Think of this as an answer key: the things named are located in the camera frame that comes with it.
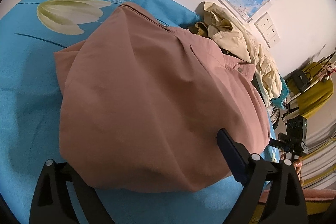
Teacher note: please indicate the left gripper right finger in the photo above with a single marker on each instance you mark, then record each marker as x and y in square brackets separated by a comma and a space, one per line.
[252, 171]

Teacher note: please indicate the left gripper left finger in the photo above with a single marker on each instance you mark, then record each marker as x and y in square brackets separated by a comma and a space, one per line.
[51, 201]

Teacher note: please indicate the pink zip jacket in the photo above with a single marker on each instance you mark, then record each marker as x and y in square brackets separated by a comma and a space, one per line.
[143, 103]

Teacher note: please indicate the pink sleeved right forearm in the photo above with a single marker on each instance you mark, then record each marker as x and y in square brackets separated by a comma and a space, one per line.
[310, 195]

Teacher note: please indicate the right hand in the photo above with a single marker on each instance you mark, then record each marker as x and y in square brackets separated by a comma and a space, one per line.
[297, 163]

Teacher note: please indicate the mustard yellow hanging garment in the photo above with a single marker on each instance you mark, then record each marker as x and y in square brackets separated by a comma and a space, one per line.
[309, 102]

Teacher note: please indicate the small black box device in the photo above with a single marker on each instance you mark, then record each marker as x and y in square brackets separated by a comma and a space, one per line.
[301, 80]

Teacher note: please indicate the cream yellow garment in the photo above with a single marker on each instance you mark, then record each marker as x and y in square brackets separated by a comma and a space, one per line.
[229, 34]

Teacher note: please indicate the blue floral bed sheet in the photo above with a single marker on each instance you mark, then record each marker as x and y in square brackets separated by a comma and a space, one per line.
[30, 111]

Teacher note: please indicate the white wall socket panel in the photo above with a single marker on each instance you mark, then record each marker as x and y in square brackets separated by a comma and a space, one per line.
[267, 30]

